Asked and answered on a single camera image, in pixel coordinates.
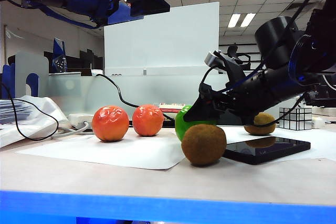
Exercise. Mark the fuzzy brown kiwi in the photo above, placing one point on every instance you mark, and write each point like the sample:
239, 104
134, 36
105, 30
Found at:
265, 127
203, 145

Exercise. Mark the glossy orange fruit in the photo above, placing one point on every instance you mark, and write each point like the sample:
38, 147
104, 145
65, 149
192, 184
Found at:
147, 120
110, 123

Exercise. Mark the blue front edge strip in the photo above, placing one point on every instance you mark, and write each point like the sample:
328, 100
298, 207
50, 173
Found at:
168, 208

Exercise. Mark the grey file bookend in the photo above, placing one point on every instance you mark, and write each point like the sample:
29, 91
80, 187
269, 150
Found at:
31, 64

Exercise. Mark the blue file bookend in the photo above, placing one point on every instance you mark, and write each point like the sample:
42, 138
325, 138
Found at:
6, 82

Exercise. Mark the white power adapter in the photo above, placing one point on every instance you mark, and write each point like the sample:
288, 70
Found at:
78, 119

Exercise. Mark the frosted glass desk partition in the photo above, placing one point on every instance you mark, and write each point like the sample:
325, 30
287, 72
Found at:
147, 90

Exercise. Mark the black office chair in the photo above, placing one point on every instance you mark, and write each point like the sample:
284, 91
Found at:
232, 51

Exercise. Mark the large white board panel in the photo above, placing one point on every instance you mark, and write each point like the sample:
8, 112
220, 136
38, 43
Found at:
160, 40

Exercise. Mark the white plastic bag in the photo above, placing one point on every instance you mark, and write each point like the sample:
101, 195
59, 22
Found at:
39, 108

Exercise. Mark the ceiling light panel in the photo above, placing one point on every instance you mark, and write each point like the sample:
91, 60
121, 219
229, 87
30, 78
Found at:
240, 20

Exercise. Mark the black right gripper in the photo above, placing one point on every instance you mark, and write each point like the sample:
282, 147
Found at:
252, 95

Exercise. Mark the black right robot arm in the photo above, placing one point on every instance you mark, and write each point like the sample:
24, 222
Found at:
275, 40

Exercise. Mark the silver mirror cube puzzle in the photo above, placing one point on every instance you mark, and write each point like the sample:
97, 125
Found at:
299, 119

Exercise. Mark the black wall shelf rack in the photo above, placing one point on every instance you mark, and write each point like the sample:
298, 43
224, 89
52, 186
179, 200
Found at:
252, 48

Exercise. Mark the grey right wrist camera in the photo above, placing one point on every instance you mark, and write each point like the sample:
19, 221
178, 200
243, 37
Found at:
214, 60

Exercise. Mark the stack of printed papers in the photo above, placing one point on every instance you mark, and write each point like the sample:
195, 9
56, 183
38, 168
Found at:
13, 111

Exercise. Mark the green plastic apple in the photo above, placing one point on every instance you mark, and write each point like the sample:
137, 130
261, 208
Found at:
182, 127

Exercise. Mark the dark background furniture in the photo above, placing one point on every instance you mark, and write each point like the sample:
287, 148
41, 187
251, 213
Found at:
78, 61

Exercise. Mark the black smartphone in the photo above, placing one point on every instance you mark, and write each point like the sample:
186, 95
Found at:
265, 149

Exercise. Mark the blue crystal trophy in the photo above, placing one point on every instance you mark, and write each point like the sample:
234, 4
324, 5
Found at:
58, 56

